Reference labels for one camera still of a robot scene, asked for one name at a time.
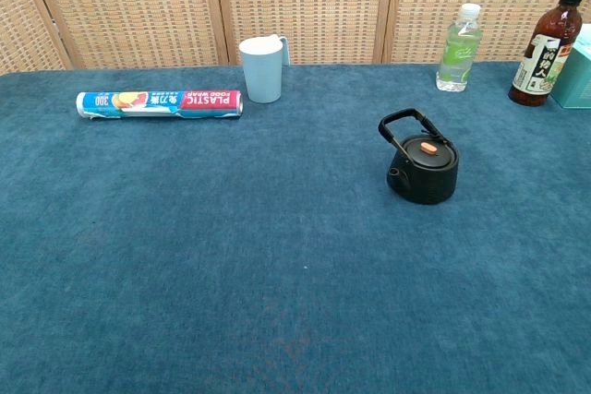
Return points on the woven rattan folding screen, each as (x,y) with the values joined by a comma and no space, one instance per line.
(138,6)

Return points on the plastic food wrap roll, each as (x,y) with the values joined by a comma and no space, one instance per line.
(161,104)

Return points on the dark sauce bottle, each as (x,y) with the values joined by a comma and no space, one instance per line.
(542,57)

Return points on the light blue plastic cup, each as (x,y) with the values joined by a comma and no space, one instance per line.
(261,72)

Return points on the teal cardboard product box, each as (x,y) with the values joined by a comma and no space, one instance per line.
(575,75)

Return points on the blue felt table cloth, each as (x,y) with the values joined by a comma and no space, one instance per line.
(231,251)

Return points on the clear green-label water bottle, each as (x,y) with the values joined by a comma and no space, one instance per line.
(458,52)

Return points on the small black object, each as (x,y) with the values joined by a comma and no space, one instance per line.
(422,182)

